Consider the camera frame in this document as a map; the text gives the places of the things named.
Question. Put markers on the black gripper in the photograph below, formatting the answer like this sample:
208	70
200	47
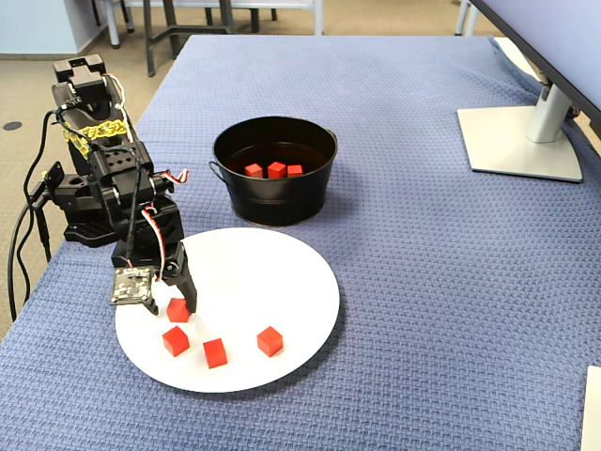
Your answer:
180	269

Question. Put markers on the red cube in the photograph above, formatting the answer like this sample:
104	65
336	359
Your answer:
253	170
175	341
176	311
215	353
270	341
295	171
277	170

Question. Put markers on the white round plate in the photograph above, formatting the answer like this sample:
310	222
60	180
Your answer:
258	282

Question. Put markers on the black metal bucket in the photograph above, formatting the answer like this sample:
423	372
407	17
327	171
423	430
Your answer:
282	202

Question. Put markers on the black floor disc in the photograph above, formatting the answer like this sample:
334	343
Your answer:
12	126

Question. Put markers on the blue woven tablecloth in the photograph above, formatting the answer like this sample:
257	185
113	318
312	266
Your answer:
422	282

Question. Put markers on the black chair legs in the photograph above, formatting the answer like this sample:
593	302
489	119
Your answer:
255	21
130	21

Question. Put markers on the monitor with silver stand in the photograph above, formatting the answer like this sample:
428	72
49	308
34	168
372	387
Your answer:
516	141

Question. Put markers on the grey chair legs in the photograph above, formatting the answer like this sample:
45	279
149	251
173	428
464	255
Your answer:
457	21

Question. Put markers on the white flat object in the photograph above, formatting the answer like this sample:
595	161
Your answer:
592	409

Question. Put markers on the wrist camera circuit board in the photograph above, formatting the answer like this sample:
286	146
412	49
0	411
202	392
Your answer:
131	286

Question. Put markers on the white metal table frame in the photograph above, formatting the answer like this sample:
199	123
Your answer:
318	19

